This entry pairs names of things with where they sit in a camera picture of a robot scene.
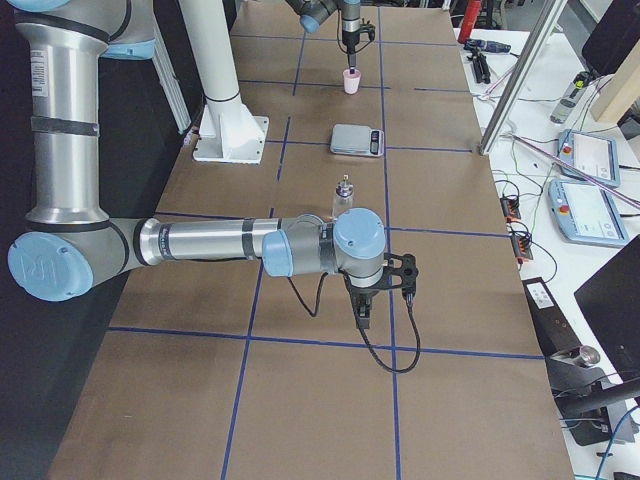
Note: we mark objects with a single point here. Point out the black computer monitor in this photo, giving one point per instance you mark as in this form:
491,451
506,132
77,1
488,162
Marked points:
609,302

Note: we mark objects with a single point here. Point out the pink plastic cup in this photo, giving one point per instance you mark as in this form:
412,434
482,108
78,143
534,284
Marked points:
351,81

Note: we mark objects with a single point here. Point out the clear glass sauce bottle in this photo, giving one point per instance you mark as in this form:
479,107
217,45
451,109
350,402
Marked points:
343,197

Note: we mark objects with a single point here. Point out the aluminium frame post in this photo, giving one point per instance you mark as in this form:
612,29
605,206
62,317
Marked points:
536,40

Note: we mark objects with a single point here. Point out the black folded tripod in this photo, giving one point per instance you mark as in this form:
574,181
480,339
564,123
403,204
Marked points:
480,66

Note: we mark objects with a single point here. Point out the lower teach pendant tablet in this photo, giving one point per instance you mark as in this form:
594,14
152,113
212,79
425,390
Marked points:
586,214

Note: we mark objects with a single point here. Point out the silver digital kitchen scale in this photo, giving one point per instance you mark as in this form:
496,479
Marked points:
357,140

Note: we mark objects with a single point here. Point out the red metal bottle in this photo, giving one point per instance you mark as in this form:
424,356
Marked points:
471,14

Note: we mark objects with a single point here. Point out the teach pendant tablet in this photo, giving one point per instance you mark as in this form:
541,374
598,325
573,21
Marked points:
590,154
586,214

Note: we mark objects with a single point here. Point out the upper teach pendant tablet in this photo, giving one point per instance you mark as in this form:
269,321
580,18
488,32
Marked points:
590,154

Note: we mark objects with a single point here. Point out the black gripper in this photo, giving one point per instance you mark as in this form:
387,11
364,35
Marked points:
351,33
365,293

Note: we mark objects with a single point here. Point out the clear plastic water bottle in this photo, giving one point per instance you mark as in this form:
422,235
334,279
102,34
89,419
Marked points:
571,97

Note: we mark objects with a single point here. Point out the black box with label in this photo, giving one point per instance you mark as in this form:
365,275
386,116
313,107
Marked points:
553,330

